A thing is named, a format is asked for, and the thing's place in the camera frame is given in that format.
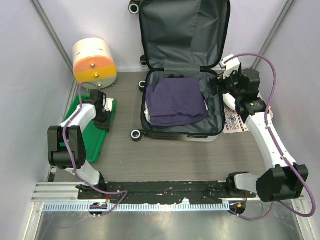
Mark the white black space suitcase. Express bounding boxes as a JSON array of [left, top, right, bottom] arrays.
[[128, 0, 231, 142]]

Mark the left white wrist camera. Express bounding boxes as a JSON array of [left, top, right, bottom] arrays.
[[104, 98, 116, 112]]

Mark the round mini drawer cabinet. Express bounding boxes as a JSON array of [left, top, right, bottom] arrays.
[[72, 37, 118, 90]]

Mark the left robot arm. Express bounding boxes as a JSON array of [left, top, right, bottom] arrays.
[[47, 90, 117, 200]]

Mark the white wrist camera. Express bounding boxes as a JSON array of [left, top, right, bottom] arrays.
[[104, 98, 116, 112], [219, 54, 241, 79]]

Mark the white slotted cable duct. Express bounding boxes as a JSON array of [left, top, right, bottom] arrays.
[[42, 199, 230, 213]]

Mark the green plastic tray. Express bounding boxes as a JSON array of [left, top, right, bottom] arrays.
[[63, 94, 117, 164]]

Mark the aluminium rail frame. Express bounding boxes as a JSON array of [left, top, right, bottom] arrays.
[[31, 179, 306, 202]]

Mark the purple garment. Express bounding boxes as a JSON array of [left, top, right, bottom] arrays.
[[145, 77, 209, 128]]

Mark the white folded garment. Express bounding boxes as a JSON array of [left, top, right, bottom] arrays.
[[144, 101, 153, 125]]

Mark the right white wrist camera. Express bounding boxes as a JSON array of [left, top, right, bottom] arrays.
[[219, 54, 241, 79]]

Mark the patterned placemat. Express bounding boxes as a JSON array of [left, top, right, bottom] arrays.
[[223, 105, 250, 134]]

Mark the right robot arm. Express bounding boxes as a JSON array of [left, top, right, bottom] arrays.
[[210, 69, 309, 203]]

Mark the white paper plate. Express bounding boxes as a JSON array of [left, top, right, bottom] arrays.
[[223, 93, 236, 111]]

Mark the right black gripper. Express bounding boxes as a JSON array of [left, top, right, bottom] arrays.
[[209, 67, 244, 100]]

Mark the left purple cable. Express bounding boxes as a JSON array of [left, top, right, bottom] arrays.
[[62, 81, 128, 217]]

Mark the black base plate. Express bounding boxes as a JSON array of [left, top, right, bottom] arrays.
[[76, 181, 255, 205]]

